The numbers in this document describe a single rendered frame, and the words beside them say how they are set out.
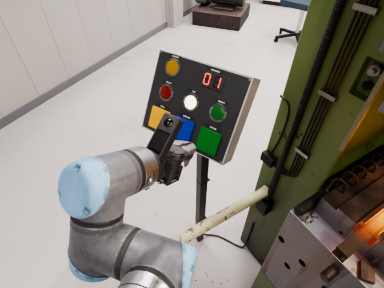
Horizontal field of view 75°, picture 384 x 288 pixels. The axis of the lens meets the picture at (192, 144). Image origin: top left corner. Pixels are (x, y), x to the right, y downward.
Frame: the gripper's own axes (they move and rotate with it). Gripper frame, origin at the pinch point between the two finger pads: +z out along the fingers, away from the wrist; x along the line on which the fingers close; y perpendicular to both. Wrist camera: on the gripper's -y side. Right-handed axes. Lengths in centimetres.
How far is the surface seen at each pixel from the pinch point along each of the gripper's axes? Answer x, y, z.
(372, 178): 46, -5, 26
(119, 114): -145, 50, 128
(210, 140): 0.9, -0.1, 10.3
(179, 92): -15.0, -10.2, 11.1
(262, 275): 32, 52, 36
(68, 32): -235, -10, 126
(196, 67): -11.3, -19.6, 11.1
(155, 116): -21.1, 0.3, 10.4
